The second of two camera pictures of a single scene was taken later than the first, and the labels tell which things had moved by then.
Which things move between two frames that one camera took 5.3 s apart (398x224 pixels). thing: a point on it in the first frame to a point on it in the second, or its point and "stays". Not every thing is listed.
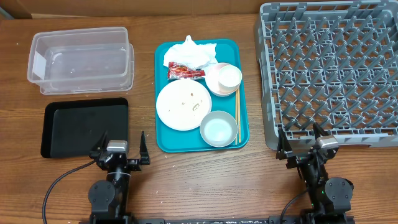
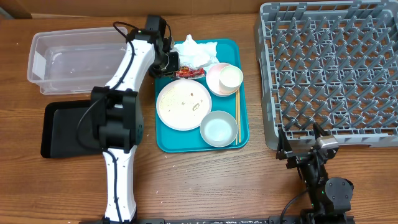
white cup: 229,78 stays
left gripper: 135,164 to 174,65
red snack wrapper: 176,70 stays
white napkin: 189,53 stays
